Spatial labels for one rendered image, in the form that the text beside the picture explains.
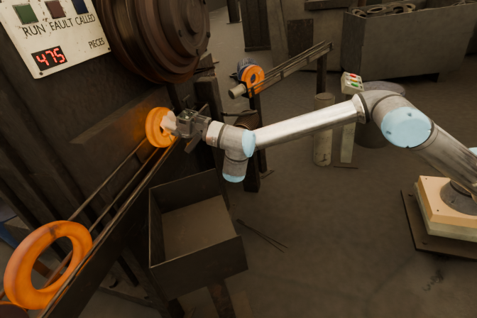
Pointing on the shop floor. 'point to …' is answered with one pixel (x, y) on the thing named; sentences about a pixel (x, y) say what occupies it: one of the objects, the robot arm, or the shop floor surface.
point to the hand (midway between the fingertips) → (160, 123)
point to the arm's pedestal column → (460, 250)
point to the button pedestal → (348, 158)
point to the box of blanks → (407, 38)
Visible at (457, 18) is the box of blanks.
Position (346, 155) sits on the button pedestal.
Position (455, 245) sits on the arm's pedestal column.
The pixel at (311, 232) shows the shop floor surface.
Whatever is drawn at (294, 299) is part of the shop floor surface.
